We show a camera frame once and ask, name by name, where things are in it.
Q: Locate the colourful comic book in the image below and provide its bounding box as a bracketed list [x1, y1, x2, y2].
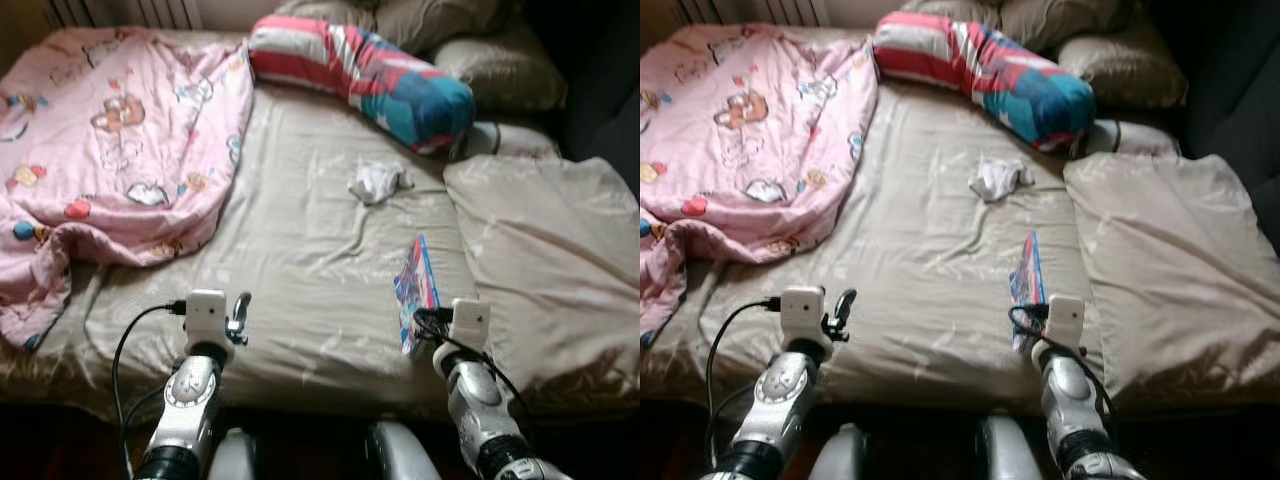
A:
[1007, 229, 1050, 354]
[392, 232, 442, 357]

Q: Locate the pink cartoon print blanket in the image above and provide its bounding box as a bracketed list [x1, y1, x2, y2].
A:
[0, 26, 257, 352]
[640, 24, 880, 352]

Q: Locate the silver left robot leg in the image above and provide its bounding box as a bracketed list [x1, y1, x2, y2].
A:
[207, 427, 257, 480]
[807, 422, 867, 480]

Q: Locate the silver robot leg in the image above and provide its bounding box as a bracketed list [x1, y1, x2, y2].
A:
[977, 414, 1042, 480]
[207, 427, 257, 480]
[367, 419, 442, 480]
[807, 422, 867, 480]

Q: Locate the silver right robot leg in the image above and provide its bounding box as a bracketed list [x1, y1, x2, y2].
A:
[977, 414, 1042, 480]
[367, 419, 442, 480]

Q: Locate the beige folded duvet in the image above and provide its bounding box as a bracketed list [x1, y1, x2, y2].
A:
[442, 154, 641, 397]
[1062, 151, 1280, 407]

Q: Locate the crumpled white sock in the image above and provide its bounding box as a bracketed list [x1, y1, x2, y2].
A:
[346, 159, 414, 207]
[967, 156, 1037, 204]

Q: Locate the white dark-piped bed mattress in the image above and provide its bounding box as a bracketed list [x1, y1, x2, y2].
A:
[1074, 117, 1182, 162]
[454, 119, 562, 164]

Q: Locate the dark grey padded panel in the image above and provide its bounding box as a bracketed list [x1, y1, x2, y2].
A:
[1144, 0, 1280, 252]
[519, 0, 641, 202]

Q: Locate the grey pleated curtain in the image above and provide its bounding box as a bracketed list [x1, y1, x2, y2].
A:
[40, 0, 202, 32]
[680, 0, 832, 30]

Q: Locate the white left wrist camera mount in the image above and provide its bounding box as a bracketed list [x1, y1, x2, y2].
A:
[182, 289, 232, 354]
[779, 285, 832, 360]

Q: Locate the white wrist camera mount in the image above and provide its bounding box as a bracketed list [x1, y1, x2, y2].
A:
[779, 285, 832, 360]
[446, 297, 492, 354]
[182, 289, 232, 354]
[1042, 294, 1088, 352]

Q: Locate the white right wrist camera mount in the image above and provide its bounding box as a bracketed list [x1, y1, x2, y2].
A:
[446, 297, 492, 354]
[1042, 294, 1088, 352]

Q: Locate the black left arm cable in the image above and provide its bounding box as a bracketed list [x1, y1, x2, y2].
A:
[704, 296, 787, 472]
[109, 302, 192, 480]

